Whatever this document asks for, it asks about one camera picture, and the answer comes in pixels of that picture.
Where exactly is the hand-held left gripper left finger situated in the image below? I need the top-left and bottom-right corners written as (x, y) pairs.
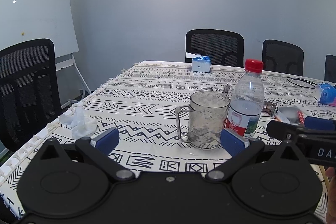
top-left (39, 127), bottom-right (135, 182)

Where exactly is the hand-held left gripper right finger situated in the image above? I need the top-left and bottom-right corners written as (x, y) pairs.
top-left (205, 128), bottom-right (309, 182)

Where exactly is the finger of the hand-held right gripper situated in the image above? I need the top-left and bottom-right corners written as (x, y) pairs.
top-left (304, 116), bottom-right (336, 131)
top-left (266, 120), bottom-right (302, 142)

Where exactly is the clear glass mug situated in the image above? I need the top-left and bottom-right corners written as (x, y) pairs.
top-left (175, 91), bottom-right (231, 151)

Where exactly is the clear plastic water bottle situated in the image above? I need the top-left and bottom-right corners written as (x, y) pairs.
top-left (225, 70), bottom-right (264, 138)

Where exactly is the red bottle cap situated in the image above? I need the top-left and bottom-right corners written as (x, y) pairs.
top-left (245, 58), bottom-right (264, 74)

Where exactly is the person's right hand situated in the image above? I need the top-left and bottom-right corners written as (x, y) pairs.
top-left (325, 167), bottom-right (336, 216)

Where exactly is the white and red packet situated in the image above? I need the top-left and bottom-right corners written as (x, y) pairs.
top-left (274, 106), bottom-right (307, 125)

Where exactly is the brown snack wrapper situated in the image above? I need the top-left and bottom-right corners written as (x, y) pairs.
top-left (262, 100), bottom-right (278, 116)

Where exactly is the crumpled white tissue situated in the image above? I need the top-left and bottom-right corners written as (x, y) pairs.
top-left (58, 108), bottom-right (98, 140)

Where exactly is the blue soft tissue packet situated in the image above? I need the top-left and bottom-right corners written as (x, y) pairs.
top-left (314, 83), bottom-right (336, 107)

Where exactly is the black mesh office chair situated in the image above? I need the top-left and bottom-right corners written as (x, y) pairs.
top-left (324, 54), bottom-right (336, 83)
top-left (262, 39), bottom-right (304, 77)
top-left (0, 38), bottom-right (62, 152)
top-left (185, 29), bottom-right (244, 68)

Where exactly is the patterned white tablecloth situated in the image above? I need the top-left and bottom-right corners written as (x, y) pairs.
top-left (0, 60), bottom-right (336, 222)

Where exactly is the blue tissue box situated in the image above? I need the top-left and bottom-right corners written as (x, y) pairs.
top-left (186, 52), bottom-right (211, 73)

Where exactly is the white whiteboard stand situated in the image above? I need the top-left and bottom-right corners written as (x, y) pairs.
top-left (55, 52), bottom-right (92, 104)

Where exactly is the white whiteboard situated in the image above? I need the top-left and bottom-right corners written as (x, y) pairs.
top-left (0, 0), bottom-right (80, 59)

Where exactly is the black cable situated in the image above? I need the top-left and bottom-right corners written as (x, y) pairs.
top-left (287, 77), bottom-right (316, 89)

